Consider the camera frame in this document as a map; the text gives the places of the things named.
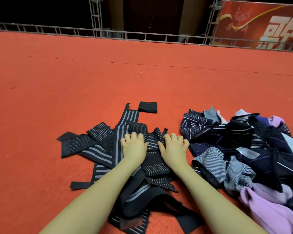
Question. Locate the red banner with white print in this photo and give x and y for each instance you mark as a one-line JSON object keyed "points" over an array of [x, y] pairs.
{"points": [[234, 22]]}

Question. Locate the dark brown door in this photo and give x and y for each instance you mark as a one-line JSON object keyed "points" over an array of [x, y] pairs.
{"points": [[151, 17]]}

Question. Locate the person's left forearm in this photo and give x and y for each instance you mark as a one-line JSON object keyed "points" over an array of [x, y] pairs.
{"points": [[88, 204]]}

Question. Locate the person's right hand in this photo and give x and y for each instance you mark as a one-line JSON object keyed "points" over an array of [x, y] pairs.
{"points": [[175, 152]]}

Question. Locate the person's right forearm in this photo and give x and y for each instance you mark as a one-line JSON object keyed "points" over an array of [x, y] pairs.
{"points": [[219, 207]]}

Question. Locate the heap of dark patterned socks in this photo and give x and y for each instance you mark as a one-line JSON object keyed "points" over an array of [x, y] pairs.
{"points": [[244, 153]]}

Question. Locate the pile of black striped bands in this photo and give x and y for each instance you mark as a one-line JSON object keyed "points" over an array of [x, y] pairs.
{"points": [[100, 143]]}

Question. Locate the grey metal truss tower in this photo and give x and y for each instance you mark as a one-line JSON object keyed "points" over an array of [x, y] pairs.
{"points": [[95, 17], [215, 17]]}

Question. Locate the person's left hand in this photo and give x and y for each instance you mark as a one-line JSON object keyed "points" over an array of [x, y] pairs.
{"points": [[134, 151]]}

